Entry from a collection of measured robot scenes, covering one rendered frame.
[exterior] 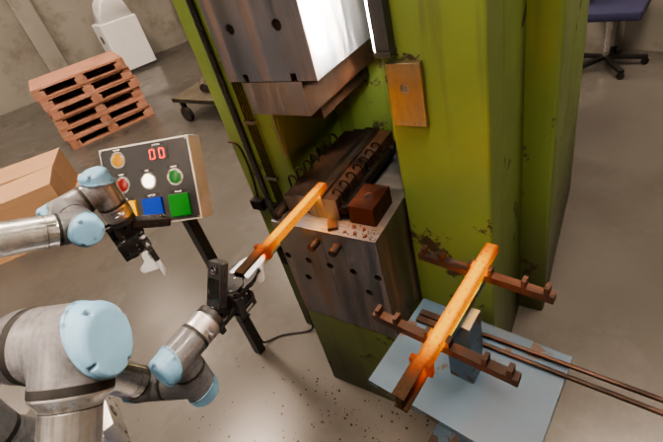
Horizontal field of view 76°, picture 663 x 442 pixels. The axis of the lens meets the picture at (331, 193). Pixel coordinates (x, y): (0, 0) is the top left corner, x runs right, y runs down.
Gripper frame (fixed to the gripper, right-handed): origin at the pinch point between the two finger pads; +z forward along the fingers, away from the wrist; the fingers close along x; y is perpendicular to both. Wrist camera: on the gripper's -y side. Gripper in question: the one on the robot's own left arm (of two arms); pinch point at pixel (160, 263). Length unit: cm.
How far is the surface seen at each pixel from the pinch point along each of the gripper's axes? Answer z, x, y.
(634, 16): 43, -12, -362
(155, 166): -19.5, -22.0, -15.6
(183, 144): -24.3, -16.0, -25.6
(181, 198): -9.5, -12.0, -16.4
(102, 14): -10, -713, -151
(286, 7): -61, 32, -49
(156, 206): -8.3, -18.2, -9.1
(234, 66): -48, 11, -41
